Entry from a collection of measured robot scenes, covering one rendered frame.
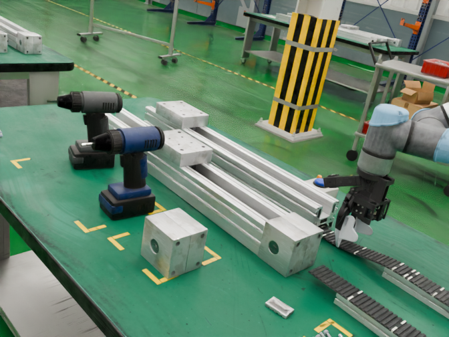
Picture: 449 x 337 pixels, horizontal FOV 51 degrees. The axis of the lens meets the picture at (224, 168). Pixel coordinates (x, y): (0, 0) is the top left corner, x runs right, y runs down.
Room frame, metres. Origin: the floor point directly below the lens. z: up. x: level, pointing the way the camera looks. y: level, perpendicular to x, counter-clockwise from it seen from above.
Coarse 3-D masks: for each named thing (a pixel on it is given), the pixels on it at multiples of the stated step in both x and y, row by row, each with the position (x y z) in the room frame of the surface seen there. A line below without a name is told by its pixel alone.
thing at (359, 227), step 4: (356, 220) 1.05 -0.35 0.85; (360, 220) 1.05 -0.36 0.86; (356, 224) 1.06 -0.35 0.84; (360, 224) 1.05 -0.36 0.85; (364, 224) 1.05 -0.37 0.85; (356, 228) 1.06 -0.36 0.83; (360, 228) 1.05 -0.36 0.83; (364, 228) 1.05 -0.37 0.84; (368, 228) 1.04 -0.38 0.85; (356, 232) 1.07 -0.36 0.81; (360, 232) 1.05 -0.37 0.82; (364, 232) 1.05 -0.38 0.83; (368, 232) 1.04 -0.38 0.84; (372, 232) 1.03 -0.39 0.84
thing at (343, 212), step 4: (348, 200) 1.03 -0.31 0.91; (344, 204) 1.01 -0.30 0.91; (340, 208) 1.02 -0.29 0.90; (344, 208) 1.01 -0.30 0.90; (340, 212) 1.01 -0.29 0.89; (344, 212) 1.01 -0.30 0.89; (348, 212) 1.02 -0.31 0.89; (340, 216) 1.01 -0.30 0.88; (344, 216) 1.01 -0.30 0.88; (336, 220) 1.01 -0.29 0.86; (340, 220) 1.01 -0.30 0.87; (336, 224) 1.01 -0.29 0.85; (340, 224) 1.01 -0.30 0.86; (336, 228) 1.01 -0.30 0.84; (340, 228) 1.01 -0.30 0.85
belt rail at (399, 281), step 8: (384, 272) 0.94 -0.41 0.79; (392, 272) 0.92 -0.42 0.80; (392, 280) 0.92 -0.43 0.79; (400, 280) 0.91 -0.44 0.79; (408, 288) 0.89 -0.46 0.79; (416, 288) 0.88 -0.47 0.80; (416, 296) 0.88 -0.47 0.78; (424, 296) 0.87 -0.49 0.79; (432, 304) 0.85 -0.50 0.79; (440, 304) 0.84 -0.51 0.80; (440, 312) 0.84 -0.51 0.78; (448, 312) 0.83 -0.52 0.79
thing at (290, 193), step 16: (176, 128) 1.48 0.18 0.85; (208, 128) 1.51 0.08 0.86; (208, 144) 1.36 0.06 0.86; (224, 144) 1.42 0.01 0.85; (224, 160) 1.31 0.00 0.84; (240, 160) 1.28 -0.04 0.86; (256, 160) 1.32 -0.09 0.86; (240, 176) 1.25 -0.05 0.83; (256, 176) 1.21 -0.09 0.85; (272, 176) 1.26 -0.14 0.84; (288, 176) 1.23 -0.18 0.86; (256, 192) 1.20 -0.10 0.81; (272, 192) 1.16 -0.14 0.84; (288, 192) 1.13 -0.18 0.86; (304, 192) 1.18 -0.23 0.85; (320, 192) 1.16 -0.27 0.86; (288, 208) 1.12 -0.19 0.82; (304, 208) 1.10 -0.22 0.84; (320, 208) 1.07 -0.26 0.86; (336, 208) 1.13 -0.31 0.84; (320, 224) 1.09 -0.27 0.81
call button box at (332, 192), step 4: (308, 180) 1.29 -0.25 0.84; (312, 180) 1.29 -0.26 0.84; (312, 184) 1.26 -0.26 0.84; (316, 184) 1.26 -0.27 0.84; (320, 188) 1.24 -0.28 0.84; (324, 188) 1.25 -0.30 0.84; (328, 188) 1.26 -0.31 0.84; (332, 188) 1.26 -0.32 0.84; (336, 188) 1.27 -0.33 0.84; (324, 192) 1.22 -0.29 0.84; (328, 192) 1.23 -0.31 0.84; (332, 192) 1.25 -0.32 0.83; (336, 192) 1.26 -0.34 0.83; (332, 196) 1.25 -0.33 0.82; (336, 196) 1.27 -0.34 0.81
